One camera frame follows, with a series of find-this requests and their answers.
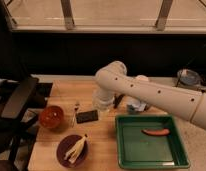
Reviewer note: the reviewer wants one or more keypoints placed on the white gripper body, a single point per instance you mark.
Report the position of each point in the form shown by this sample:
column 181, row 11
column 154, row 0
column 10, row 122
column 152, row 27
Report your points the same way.
column 102, row 99

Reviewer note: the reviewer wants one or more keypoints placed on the dark rectangular eraser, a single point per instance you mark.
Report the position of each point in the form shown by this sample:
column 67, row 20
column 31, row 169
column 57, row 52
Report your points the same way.
column 88, row 116

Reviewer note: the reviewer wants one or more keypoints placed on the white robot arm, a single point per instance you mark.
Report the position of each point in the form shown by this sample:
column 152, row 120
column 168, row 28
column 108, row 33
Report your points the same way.
column 187, row 104

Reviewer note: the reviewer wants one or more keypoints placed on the red bowl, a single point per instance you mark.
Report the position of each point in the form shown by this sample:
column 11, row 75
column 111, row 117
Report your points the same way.
column 51, row 117

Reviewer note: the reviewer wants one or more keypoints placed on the dark knife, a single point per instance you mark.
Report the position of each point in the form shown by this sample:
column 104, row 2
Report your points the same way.
column 117, row 100

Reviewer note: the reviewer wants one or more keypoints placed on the metal fork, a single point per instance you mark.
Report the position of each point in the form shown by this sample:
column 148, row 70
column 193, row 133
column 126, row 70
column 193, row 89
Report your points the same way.
column 76, row 108

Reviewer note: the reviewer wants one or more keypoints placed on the blue crumpled cloth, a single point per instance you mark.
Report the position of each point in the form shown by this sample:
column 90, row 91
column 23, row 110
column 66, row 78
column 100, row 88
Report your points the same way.
column 135, row 106

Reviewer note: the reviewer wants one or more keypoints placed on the orange sausage toy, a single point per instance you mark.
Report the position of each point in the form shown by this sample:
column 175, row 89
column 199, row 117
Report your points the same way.
column 162, row 132

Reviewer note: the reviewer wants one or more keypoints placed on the purple plate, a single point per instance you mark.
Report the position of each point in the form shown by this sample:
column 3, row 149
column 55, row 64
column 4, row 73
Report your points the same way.
column 66, row 145

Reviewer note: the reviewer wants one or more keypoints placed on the green plastic tray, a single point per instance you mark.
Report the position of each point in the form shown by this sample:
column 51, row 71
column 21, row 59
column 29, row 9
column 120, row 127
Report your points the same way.
column 137, row 150

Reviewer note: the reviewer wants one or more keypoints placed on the peeled banana toy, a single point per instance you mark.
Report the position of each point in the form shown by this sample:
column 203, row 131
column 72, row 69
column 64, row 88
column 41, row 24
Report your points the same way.
column 72, row 154

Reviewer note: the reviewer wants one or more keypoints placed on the black office chair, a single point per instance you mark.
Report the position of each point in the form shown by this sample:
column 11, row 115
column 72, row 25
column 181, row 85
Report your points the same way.
column 15, row 100

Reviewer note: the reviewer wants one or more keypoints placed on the grey round device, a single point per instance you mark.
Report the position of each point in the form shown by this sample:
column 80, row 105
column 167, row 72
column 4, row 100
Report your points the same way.
column 188, row 77

